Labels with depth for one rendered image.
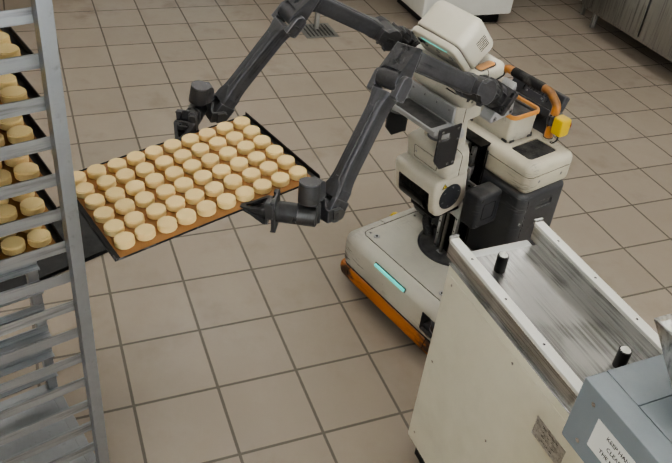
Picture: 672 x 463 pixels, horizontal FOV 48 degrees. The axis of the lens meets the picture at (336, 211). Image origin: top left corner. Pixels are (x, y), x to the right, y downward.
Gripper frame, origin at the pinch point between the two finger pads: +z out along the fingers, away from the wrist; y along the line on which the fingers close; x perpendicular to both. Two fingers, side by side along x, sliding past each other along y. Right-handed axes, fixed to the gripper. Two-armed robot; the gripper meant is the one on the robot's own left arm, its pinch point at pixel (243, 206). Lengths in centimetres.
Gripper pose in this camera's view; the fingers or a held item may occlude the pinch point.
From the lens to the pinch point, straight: 199.5
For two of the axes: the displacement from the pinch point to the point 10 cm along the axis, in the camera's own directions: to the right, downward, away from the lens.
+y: -0.5, 7.8, 6.2
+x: 1.5, -6.1, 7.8
